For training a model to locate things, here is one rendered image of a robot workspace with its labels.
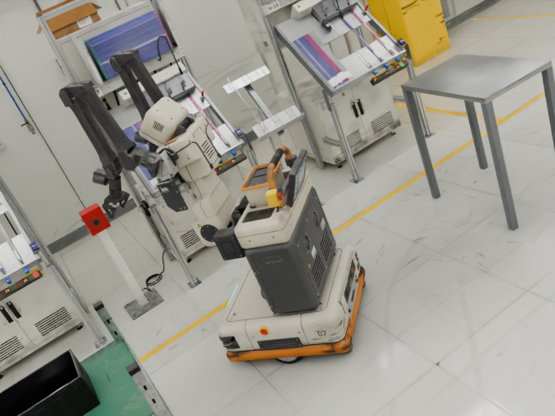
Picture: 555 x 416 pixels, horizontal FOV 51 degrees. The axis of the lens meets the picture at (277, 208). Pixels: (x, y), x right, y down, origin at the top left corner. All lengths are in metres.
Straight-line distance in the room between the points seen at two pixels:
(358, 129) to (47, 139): 2.71
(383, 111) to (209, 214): 2.42
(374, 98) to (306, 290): 2.43
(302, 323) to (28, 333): 2.05
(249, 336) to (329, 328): 0.43
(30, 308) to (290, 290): 1.99
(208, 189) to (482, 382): 1.48
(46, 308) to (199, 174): 1.79
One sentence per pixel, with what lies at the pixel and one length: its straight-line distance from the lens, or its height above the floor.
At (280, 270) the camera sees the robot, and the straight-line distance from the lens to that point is 2.67.
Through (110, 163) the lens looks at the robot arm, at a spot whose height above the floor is 1.25.
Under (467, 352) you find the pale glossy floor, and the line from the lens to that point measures 2.79.
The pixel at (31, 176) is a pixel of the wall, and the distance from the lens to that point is 5.58.
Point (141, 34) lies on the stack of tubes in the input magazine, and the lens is 4.08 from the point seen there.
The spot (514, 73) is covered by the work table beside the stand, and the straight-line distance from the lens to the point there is 3.30.
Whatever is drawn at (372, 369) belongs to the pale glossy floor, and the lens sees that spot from 2.84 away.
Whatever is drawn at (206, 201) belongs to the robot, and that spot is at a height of 0.89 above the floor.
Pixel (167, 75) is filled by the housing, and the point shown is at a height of 1.25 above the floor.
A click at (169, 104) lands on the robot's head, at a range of 2.78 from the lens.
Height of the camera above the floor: 1.94
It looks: 26 degrees down
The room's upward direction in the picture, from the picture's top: 23 degrees counter-clockwise
